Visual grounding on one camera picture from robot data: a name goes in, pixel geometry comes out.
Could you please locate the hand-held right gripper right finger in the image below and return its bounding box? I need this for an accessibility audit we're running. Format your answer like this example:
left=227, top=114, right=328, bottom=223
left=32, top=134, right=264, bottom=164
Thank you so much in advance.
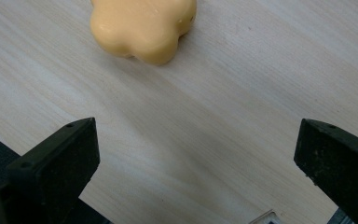
left=293, top=118, right=358, bottom=224

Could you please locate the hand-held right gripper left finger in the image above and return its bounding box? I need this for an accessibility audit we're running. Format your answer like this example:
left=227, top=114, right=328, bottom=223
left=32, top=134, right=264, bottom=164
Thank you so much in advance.
left=0, top=117, right=101, bottom=224

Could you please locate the yellow flower-shaped soap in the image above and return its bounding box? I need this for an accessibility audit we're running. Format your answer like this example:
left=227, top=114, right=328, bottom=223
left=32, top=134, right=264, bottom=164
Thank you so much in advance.
left=89, top=0, right=198, bottom=66

